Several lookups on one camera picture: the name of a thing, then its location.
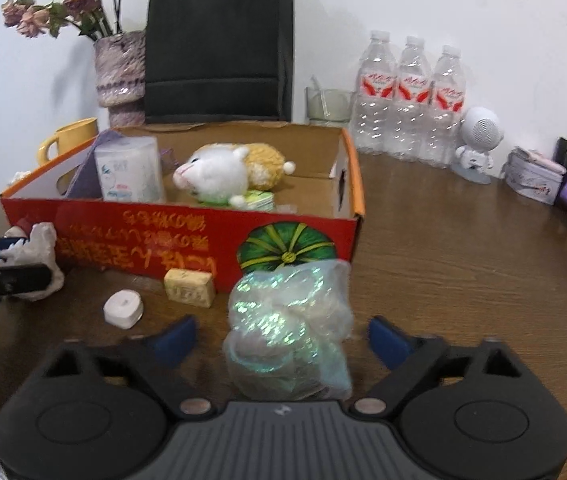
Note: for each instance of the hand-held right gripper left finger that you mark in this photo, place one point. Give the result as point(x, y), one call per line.
point(178, 338)

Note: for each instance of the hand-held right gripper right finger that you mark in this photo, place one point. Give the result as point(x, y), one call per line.
point(388, 340)

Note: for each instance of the large white tissue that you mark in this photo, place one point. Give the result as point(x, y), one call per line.
point(43, 250)

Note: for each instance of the red orange cardboard box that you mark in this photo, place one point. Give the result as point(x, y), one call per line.
point(113, 245)

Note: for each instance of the iridescent plastic bag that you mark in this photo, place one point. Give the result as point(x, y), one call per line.
point(283, 325)

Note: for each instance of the purple cloth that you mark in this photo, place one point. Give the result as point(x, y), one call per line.
point(85, 180)

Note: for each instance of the clear cotton swab container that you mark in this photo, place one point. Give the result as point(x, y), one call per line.
point(128, 170)

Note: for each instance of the green tissue pack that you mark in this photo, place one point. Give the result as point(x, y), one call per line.
point(258, 200)

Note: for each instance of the white yellow plush hamster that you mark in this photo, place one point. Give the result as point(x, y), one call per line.
point(218, 175)

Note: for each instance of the beige rectangular block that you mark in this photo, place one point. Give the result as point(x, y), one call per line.
point(188, 287)

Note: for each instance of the small crumpled white tissue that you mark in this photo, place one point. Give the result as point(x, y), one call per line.
point(19, 177)

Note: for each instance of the yellow mug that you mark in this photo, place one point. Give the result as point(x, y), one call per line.
point(73, 137)

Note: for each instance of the printed grey tin box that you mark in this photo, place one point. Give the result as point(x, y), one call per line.
point(531, 182)

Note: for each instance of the mottled purple ceramic vase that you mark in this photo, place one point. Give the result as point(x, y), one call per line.
point(118, 70)

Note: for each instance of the white robot figure speaker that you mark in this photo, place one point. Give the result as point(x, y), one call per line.
point(483, 130)

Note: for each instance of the dried pink rose bouquet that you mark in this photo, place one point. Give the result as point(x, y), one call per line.
point(33, 20)

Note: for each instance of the clear drinking glass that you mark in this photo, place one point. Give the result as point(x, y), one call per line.
point(331, 107)

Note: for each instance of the white spoon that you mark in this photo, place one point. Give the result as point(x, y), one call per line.
point(317, 87)

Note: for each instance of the black paper bag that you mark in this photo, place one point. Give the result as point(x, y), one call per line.
point(218, 45)

